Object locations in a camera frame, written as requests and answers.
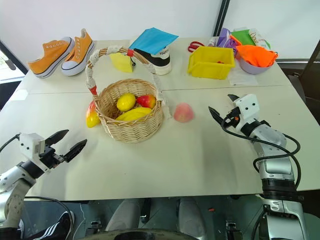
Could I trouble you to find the white table label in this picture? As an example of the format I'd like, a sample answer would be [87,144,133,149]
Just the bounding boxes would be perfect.
[14,89,28,101]

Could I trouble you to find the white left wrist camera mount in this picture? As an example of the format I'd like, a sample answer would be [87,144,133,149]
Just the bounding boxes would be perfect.
[19,132,51,173]

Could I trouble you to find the white packet with gold loops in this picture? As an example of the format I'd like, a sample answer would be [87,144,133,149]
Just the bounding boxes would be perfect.
[248,27,270,47]

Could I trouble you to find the orange canvas sneaker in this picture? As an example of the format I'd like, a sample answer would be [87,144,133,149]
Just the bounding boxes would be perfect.
[27,36,76,79]
[60,28,95,77]

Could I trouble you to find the red yellow mango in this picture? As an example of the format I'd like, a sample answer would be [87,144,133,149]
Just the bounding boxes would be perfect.
[85,100,101,129]

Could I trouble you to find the red handled scissors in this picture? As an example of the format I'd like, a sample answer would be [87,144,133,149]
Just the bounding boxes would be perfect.
[187,41,206,53]

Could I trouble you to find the white small bottle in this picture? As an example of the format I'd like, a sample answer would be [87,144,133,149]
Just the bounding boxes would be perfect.
[207,36,221,48]

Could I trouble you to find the black sneaker white stripes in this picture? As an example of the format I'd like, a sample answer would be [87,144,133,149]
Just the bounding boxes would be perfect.
[19,211,76,240]

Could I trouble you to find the black slanted window bar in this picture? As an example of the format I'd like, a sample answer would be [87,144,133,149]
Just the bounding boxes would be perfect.
[0,39,29,76]

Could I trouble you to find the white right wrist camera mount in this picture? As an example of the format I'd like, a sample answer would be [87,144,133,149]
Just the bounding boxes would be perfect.
[233,94,261,131]

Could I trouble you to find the black vertical pole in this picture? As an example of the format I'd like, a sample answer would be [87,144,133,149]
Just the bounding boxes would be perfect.
[212,0,231,38]

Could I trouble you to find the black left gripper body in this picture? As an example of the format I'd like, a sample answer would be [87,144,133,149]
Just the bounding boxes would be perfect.
[38,142,67,172]

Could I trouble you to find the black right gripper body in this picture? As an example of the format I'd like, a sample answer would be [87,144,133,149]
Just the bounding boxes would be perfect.
[221,109,242,131]

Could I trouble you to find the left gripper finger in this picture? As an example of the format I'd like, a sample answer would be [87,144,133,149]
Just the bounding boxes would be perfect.
[44,129,70,147]
[62,138,88,163]

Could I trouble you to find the yellow plastic bin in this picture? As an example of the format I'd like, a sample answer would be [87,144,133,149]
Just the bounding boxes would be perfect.
[187,45,236,80]

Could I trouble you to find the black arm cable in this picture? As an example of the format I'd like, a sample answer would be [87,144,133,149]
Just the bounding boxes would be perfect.
[0,133,21,153]
[221,119,302,191]

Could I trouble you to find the grey rounded robot leg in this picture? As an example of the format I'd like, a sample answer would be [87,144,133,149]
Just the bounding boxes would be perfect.
[177,197,207,232]
[104,198,143,232]

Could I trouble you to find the black cable under table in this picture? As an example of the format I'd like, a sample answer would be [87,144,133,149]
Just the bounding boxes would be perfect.
[24,196,75,226]

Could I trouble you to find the wicker basket with handle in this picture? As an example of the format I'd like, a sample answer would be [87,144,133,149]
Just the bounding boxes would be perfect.
[84,44,173,144]

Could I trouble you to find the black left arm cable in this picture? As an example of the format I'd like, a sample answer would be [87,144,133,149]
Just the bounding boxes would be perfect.
[0,133,21,153]

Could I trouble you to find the red yellow apple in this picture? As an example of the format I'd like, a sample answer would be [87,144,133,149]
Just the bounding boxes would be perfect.
[136,94,157,109]

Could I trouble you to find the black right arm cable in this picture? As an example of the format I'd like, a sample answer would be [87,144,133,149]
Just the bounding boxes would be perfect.
[221,119,302,191]

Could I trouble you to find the white paper sheet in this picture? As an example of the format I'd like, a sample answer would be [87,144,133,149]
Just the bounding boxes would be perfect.
[228,67,258,86]

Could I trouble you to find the purple bowl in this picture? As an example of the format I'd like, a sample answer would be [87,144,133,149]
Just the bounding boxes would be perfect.
[236,53,276,75]

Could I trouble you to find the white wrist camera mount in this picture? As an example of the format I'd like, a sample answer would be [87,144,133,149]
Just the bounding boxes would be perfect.
[233,94,261,131]
[19,132,51,173]

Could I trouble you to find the pink peach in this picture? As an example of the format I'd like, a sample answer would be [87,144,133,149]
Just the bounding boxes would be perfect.
[173,102,195,123]

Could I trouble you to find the yellow lemon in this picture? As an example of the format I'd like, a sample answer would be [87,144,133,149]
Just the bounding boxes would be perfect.
[116,92,137,112]

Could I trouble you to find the black white high-top shoe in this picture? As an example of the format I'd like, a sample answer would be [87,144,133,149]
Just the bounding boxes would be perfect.
[133,46,173,76]

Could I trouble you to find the orange cloth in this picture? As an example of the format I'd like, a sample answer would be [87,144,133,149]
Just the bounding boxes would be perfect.
[234,44,279,68]

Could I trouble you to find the yellow banana in basket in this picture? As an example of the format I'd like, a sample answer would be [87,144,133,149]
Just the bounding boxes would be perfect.
[115,106,153,122]

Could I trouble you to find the green cloth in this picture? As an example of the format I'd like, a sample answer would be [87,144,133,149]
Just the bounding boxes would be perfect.
[230,28,272,50]

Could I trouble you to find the blue folded cloth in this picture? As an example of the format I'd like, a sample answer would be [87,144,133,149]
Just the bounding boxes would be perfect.
[128,28,180,55]

